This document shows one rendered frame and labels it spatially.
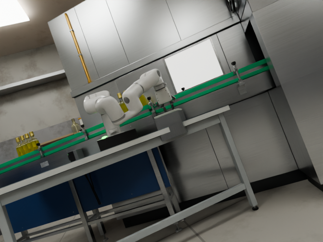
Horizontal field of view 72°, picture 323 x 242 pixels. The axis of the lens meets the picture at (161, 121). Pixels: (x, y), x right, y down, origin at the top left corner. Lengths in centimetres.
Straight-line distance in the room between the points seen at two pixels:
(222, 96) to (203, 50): 45
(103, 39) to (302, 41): 158
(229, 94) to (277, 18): 54
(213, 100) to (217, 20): 69
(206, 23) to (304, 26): 73
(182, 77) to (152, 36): 46
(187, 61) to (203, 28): 30
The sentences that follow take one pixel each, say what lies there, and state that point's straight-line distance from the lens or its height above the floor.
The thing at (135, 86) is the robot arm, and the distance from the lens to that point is 129.
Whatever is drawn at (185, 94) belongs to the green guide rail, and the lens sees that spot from 173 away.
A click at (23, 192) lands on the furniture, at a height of 68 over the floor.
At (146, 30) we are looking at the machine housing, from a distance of 212.
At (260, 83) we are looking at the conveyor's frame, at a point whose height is 81.
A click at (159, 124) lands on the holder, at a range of 147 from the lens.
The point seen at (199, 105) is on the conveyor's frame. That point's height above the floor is 82.
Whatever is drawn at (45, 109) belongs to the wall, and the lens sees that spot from 501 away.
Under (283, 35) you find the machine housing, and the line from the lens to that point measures 165.
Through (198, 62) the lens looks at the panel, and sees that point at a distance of 193.
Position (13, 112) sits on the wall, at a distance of 519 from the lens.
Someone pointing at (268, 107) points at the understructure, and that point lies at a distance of 195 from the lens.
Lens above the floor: 73
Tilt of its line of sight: 3 degrees up
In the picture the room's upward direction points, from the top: 20 degrees counter-clockwise
